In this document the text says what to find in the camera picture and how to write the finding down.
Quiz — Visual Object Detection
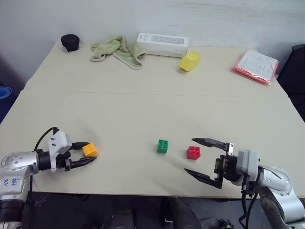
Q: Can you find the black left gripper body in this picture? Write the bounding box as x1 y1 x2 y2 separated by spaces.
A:
56 152 72 172

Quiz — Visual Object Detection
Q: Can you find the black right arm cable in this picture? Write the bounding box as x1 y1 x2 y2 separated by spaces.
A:
239 182 259 229

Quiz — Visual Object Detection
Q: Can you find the green crumpled towel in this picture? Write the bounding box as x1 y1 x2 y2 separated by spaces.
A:
90 35 147 71

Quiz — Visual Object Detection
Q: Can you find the black round object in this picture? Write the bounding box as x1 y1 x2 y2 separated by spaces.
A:
60 34 80 53

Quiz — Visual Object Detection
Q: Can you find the blue round object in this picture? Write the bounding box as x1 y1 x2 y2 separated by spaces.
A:
0 86 12 101

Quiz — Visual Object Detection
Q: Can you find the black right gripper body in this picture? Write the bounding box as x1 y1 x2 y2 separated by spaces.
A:
213 142 239 184

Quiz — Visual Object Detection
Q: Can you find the red studded cube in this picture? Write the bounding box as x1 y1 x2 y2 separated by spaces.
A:
186 146 202 160

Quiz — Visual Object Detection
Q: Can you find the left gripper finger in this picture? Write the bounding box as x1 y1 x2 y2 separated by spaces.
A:
71 142 90 151
69 157 98 170

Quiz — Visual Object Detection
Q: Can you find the green studded cube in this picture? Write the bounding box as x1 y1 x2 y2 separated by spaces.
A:
156 139 170 154

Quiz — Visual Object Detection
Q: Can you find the yellow plastic block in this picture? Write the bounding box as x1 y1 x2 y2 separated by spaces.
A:
178 50 202 73

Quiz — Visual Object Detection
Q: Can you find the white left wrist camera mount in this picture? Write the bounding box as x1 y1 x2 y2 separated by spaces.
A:
48 131 72 172

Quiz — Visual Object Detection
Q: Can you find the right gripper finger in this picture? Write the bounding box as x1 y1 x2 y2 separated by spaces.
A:
184 168 224 190
191 137 227 151

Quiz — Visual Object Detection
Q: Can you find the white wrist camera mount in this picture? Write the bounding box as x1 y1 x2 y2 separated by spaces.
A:
48 131 72 172
236 149 261 182

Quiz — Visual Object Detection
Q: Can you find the red packet with paper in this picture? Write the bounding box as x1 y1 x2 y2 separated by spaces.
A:
230 49 280 86

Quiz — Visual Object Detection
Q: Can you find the yellow studded cube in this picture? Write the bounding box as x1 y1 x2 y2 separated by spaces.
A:
82 142 100 158

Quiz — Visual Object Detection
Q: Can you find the white long cardboard box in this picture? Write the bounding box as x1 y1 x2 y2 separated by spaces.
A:
136 32 190 59

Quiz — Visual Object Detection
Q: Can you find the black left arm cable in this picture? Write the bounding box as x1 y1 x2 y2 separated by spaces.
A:
29 127 59 193

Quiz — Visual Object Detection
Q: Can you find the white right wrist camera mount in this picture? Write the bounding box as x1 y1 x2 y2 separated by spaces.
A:
236 149 261 182

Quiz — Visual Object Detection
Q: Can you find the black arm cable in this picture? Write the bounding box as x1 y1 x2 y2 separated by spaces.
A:
239 182 259 229
29 127 59 193

